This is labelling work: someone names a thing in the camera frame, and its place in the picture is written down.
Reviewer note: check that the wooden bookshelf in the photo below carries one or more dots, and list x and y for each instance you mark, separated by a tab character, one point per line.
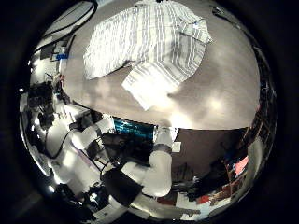
263	118

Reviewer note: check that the white grey striped shirt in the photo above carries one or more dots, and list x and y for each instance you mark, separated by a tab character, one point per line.
149	37

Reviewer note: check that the white paper sheet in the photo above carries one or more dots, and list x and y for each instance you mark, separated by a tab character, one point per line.
176	146

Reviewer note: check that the teal lit box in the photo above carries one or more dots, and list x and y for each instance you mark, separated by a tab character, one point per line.
134	129

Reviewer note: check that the pink red cloth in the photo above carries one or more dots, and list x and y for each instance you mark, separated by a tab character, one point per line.
240	165

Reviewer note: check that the blue tape piece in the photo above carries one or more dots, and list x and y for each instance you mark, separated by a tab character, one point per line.
62	57

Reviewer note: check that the black chair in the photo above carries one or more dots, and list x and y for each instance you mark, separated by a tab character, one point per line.
211	180

